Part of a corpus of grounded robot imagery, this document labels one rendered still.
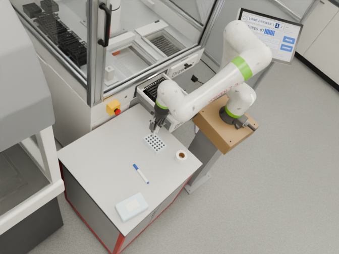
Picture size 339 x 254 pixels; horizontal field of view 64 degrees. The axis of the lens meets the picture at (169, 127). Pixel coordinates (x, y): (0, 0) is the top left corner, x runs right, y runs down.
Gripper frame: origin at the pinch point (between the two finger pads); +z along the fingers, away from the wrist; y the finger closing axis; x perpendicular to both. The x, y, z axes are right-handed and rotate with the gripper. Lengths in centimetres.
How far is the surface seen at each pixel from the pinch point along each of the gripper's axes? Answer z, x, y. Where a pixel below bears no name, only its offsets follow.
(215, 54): 74, 72, 191
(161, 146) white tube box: 5.1, -9.2, -1.3
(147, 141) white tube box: 4.1, -2.0, -6.5
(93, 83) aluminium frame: -29.3, 26.3, -25.1
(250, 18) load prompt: -32, 21, 108
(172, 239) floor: 84, -52, -5
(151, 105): -3.6, 13.5, 8.6
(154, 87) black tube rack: -6.4, 22.5, 18.0
